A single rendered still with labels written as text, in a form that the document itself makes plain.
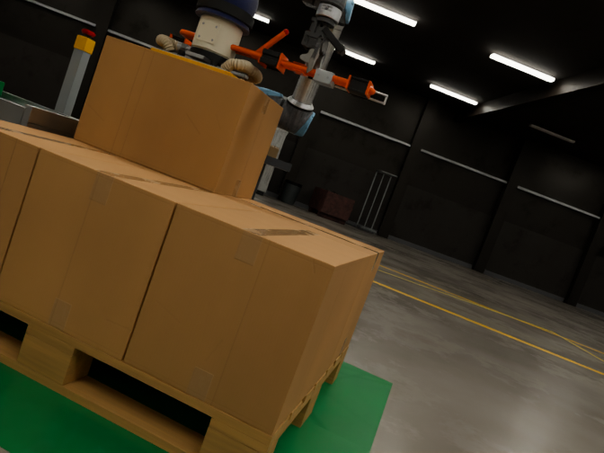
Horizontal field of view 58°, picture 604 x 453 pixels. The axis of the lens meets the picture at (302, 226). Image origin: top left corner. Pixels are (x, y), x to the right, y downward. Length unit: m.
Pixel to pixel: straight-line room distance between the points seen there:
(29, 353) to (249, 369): 0.58
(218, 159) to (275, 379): 0.92
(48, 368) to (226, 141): 0.91
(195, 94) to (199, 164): 0.24
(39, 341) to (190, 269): 0.45
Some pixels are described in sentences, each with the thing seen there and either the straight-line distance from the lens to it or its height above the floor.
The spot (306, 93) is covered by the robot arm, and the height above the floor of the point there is 1.12.
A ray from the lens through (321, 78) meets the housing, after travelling 2.04.
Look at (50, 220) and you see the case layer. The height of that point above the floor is 0.39.
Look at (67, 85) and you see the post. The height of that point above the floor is 0.73.
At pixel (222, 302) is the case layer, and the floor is 0.37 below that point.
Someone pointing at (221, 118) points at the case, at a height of 0.80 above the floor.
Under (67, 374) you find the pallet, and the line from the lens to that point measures 1.48.
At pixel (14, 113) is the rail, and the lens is 2.19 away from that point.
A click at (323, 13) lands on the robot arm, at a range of 2.10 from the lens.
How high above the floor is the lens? 0.69
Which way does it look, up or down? 5 degrees down
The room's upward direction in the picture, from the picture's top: 20 degrees clockwise
